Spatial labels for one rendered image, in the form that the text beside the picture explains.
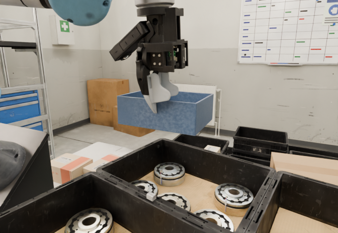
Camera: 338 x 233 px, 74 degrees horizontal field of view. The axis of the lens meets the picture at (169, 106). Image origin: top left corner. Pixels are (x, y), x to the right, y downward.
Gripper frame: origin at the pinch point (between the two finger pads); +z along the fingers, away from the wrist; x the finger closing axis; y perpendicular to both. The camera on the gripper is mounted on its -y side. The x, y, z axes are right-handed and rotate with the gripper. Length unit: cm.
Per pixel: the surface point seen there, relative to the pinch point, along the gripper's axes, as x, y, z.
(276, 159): 39, 26, 31
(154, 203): -9.2, 4.1, 17.8
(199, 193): 10.8, 6.7, 30.3
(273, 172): 15.8, 25.4, 20.7
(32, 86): 88, -196, 31
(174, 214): -10.2, 9.3, 17.7
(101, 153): 37, -60, 47
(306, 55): 291, 47, 24
